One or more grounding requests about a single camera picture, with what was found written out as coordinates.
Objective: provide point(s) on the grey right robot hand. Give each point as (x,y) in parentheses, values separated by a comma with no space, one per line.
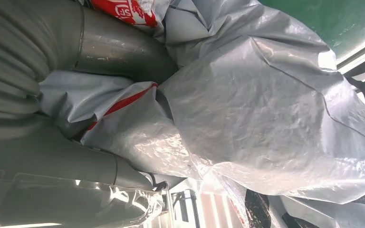
(59,195)

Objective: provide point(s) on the green conveyor belt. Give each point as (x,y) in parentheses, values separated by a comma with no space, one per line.
(333,19)

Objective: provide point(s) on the aluminium conveyor frame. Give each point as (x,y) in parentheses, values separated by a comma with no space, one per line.
(363,63)

